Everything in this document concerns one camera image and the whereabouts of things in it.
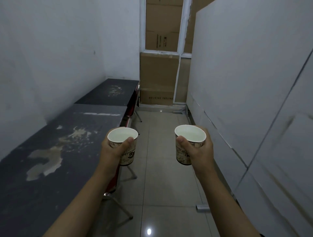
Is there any person's right hand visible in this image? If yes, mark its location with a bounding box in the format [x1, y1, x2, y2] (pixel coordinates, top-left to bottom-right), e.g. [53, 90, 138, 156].
[176, 125, 216, 177]

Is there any person's left hand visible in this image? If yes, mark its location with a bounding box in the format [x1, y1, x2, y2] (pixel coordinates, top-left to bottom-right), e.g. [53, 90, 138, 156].
[100, 131, 135, 177]

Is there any printed paper cup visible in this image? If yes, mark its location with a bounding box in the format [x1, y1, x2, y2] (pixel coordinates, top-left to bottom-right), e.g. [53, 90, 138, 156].
[107, 127, 139, 167]
[174, 125, 207, 166]

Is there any person's left forearm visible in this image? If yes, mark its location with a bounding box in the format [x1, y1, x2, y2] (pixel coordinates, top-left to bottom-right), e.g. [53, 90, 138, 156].
[42, 168, 121, 237]

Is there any person's right forearm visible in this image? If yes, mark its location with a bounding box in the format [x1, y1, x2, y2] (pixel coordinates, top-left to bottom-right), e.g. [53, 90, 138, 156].
[193, 168, 261, 237]

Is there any low white board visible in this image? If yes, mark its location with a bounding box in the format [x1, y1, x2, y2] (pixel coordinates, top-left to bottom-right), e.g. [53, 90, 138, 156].
[185, 90, 248, 197]

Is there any small printed cardboard box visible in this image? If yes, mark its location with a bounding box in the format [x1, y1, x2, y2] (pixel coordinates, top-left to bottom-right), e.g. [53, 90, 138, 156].
[140, 88, 175, 106]

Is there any tall narrow cardboard box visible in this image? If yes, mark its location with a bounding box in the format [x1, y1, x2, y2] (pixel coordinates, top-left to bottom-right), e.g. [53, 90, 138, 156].
[175, 58, 192, 103]

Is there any large cardboard box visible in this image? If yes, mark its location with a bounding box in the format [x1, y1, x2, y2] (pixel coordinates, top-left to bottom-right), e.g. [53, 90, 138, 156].
[140, 52, 180, 90]

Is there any worn dark folding table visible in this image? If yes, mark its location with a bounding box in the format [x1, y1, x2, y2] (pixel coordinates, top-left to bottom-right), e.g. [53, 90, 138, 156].
[0, 104, 138, 237]

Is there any large white leaning board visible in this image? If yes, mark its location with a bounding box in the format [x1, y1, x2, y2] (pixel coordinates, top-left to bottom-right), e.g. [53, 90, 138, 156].
[188, 0, 313, 169]

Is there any white board with dark seam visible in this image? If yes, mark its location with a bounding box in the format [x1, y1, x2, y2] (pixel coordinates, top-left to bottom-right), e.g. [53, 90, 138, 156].
[233, 50, 313, 237]

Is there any cardboard box with black label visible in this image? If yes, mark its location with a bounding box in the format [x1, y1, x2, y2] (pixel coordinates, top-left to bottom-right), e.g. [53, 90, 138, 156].
[145, 30, 180, 52]

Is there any plain cardboard box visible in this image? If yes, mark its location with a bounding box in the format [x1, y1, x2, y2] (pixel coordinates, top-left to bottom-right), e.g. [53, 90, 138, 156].
[146, 0, 184, 33]

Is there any white window frame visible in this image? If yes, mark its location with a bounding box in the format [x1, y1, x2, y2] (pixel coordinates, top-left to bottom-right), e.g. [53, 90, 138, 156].
[139, 0, 194, 106]

